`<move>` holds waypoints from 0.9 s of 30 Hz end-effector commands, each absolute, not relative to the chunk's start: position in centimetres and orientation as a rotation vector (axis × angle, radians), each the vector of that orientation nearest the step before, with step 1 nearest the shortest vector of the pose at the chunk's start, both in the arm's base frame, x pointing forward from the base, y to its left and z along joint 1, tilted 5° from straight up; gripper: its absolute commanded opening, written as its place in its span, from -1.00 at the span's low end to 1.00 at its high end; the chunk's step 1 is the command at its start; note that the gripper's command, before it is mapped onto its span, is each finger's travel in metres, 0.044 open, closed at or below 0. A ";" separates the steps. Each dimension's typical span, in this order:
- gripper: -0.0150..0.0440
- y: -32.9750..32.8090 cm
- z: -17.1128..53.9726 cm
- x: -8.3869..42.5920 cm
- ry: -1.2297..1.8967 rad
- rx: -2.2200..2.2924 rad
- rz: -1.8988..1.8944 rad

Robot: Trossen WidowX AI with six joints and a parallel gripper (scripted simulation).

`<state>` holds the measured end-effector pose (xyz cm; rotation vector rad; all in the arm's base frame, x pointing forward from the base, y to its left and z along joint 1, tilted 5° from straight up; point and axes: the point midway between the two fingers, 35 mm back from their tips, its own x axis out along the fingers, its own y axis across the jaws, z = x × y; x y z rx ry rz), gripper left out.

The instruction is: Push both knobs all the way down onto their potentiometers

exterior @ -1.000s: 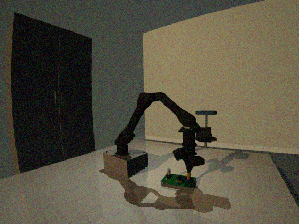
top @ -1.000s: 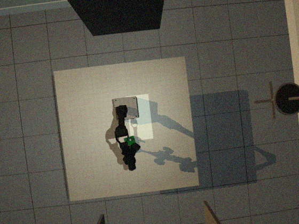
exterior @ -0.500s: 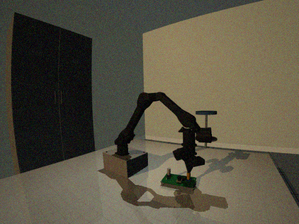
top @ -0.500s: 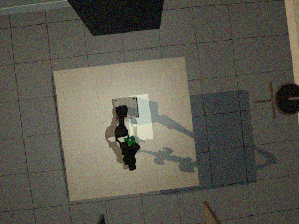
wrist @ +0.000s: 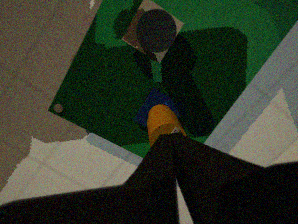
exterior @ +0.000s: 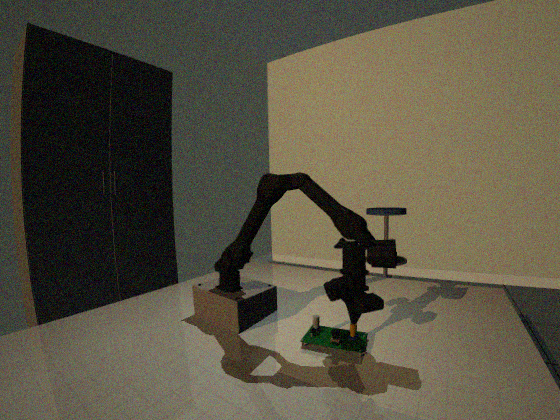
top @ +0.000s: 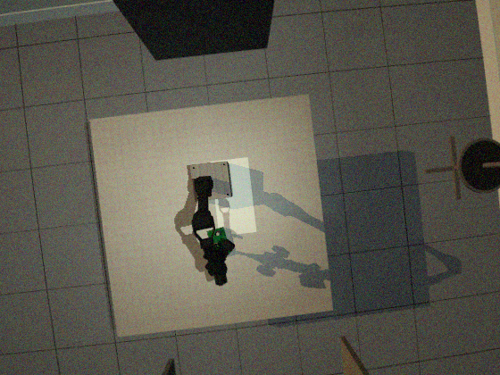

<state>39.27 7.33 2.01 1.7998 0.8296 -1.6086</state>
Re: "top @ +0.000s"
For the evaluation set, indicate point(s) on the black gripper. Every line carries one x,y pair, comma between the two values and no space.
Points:
229,246

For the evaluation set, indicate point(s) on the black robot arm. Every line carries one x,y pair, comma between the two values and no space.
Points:
202,219

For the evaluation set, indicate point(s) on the green circuit board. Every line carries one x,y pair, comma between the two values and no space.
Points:
219,237

